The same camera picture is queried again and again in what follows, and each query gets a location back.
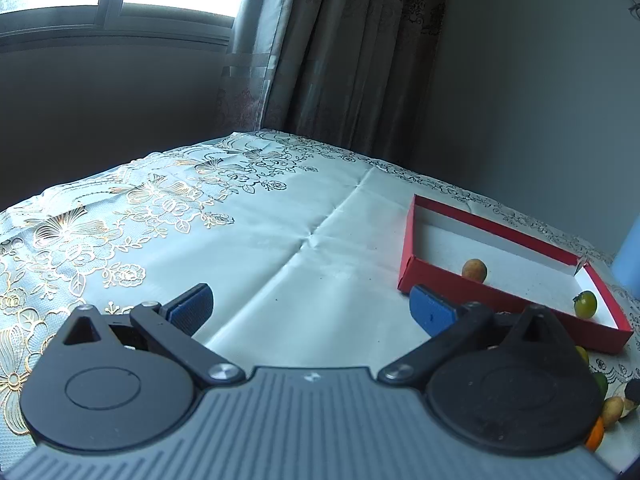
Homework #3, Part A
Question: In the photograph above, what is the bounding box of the green yellow tangerine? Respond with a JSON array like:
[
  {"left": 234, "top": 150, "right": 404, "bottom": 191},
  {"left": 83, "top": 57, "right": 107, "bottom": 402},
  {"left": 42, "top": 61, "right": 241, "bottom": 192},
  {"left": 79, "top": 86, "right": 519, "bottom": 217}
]
[{"left": 573, "top": 290, "right": 598, "bottom": 319}]

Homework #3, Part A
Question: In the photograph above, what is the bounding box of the yellow oval fruit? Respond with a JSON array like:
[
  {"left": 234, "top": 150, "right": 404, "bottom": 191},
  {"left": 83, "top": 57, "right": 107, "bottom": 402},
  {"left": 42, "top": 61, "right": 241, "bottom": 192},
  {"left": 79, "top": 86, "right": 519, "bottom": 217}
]
[{"left": 601, "top": 396, "right": 625, "bottom": 428}]

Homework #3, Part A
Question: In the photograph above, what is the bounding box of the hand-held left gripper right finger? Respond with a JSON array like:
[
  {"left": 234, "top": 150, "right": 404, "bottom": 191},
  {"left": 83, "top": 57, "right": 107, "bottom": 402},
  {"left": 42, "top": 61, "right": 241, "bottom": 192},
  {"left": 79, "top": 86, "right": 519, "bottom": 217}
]
[{"left": 376, "top": 283, "right": 577, "bottom": 388}]

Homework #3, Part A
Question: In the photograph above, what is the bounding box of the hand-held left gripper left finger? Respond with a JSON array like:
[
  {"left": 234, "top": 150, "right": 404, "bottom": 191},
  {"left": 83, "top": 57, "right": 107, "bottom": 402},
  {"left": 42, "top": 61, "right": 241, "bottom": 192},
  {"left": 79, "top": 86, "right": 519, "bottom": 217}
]
[{"left": 62, "top": 282, "right": 247, "bottom": 389}]

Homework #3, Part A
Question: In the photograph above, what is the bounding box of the light blue container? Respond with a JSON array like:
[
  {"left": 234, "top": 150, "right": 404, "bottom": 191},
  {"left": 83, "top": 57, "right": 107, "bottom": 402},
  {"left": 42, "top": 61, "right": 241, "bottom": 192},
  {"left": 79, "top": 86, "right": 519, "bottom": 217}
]
[{"left": 612, "top": 210, "right": 640, "bottom": 293}]

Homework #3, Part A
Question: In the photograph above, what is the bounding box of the floral gold print tablecloth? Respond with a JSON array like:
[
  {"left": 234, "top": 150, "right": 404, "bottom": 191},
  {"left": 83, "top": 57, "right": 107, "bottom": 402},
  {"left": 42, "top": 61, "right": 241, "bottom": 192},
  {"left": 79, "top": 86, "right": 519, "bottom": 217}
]
[{"left": 0, "top": 129, "right": 640, "bottom": 461}]

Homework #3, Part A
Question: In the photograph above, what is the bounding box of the patterned grey curtain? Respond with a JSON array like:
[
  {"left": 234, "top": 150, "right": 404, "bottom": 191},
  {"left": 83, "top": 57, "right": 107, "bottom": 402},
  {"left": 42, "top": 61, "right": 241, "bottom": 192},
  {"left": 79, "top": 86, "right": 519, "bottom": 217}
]
[{"left": 215, "top": 0, "right": 453, "bottom": 171}]

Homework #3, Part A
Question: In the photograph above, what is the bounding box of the red cardboard box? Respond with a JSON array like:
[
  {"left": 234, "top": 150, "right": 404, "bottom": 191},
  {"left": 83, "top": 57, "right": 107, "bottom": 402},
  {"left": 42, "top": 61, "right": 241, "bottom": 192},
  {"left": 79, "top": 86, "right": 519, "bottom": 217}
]
[{"left": 397, "top": 193, "right": 633, "bottom": 353}]

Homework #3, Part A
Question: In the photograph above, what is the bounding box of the tan oval fruit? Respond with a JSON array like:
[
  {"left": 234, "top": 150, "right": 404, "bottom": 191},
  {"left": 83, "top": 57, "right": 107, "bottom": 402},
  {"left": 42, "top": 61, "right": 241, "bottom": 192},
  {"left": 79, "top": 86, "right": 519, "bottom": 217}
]
[{"left": 461, "top": 258, "right": 488, "bottom": 283}]

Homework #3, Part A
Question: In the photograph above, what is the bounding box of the orange tangerine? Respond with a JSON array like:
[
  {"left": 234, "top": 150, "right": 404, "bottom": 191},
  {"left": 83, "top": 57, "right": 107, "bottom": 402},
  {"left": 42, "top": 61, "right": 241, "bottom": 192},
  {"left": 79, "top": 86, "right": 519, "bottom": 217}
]
[{"left": 585, "top": 417, "right": 606, "bottom": 452}]

